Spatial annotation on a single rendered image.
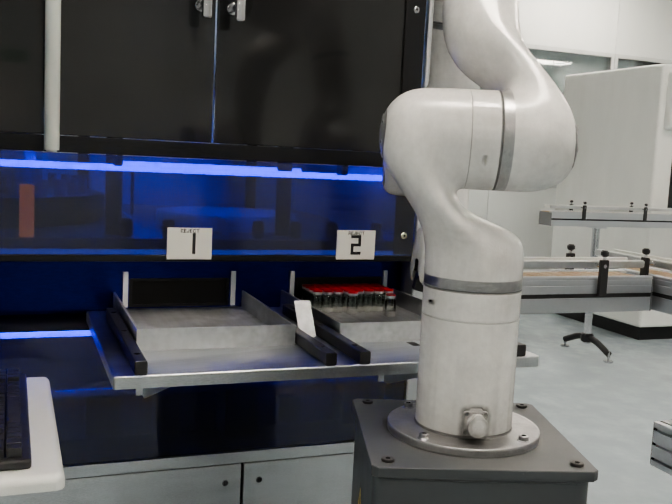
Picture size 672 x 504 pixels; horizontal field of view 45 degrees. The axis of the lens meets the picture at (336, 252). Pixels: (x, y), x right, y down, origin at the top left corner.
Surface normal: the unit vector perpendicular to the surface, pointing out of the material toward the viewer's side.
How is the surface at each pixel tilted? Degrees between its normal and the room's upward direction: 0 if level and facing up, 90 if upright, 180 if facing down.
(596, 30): 90
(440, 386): 90
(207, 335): 90
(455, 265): 89
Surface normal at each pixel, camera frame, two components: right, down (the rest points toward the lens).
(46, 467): 0.05, -0.99
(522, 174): -0.07, 0.71
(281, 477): 0.36, 0.12
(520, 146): -0.04, 0.20
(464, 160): -0.04, 0.49
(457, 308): -0.41, 0.08
